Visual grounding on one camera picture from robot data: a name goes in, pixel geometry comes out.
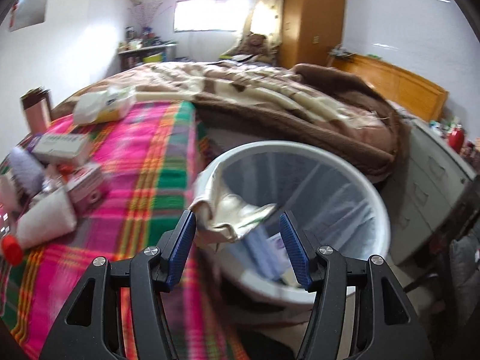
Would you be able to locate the clear cola plastic bottle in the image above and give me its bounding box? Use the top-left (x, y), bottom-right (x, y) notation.
top-left (0, 179), bottom-right (68, 268)

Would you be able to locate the beige paper bag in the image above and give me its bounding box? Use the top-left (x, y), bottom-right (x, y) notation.
top-left (189, 168), bottom-right (277, 250)

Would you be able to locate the purple white medicine box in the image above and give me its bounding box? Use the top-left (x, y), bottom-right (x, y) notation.
top-left (27, 133), bottom-right (92, 167)

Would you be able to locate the white blue yogurt cup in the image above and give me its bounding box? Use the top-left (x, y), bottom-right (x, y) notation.
top-left (16, 188), bottom-right (77, 250)

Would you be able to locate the white trash bin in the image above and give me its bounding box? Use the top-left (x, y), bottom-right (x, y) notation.
top-left (201, 141), bottom-right (391, 309)

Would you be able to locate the grey drawer nightstand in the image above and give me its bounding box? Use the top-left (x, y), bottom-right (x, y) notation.
top-left (381, 119), bottom-right (476, 265)

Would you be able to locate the red white small box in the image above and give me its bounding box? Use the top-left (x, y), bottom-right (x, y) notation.
top-left (58, 162), bottom-right (108, 213)

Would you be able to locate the plaid pink green bedsheet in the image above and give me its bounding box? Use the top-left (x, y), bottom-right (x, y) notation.
top-left (1, 101), bottom-right (246, 359)

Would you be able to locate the red cup on nightstand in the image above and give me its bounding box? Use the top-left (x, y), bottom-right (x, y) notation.
top-left (448, 124), bottom-right (465, 154)

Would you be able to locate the tissue pack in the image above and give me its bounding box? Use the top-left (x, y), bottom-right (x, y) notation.
top-left (72, 86), bottom-right (137, 126)

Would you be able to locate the brown beige blanket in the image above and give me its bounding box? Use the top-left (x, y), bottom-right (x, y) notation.
top-left (53, 61), bottom-right (408, 182)

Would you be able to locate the wooden headboard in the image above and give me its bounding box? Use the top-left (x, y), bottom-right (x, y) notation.
top-left (330, 55), bottom-right (448, 122)

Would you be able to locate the pink brown travel mug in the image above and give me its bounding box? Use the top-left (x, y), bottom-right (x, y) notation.
top-left (20, 87), bottom-right (51, 135)

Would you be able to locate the cluttered shelf desk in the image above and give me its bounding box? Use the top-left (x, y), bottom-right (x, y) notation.
top-left (117, 27), bottom-right (177, 72)

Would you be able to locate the brown teddy bear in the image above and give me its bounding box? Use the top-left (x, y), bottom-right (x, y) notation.
top-left (236, 33), bottom-right (275, 65)

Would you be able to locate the decorative branch vase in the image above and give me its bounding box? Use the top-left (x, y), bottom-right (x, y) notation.
top-left (128, 0), bottom-right (173, 35)

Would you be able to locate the wooden wardrobe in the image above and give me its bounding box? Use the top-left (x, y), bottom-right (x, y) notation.
top-left (277, 0), bottom-right (346, 68)

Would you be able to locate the floral curtain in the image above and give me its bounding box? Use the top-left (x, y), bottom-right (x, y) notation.
top-left (243, 0), bottom-right (284, 50)

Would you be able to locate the red chinese knot ornament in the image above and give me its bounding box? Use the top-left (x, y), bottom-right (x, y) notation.
top-left (9, 0), bottom-right (20, 31)

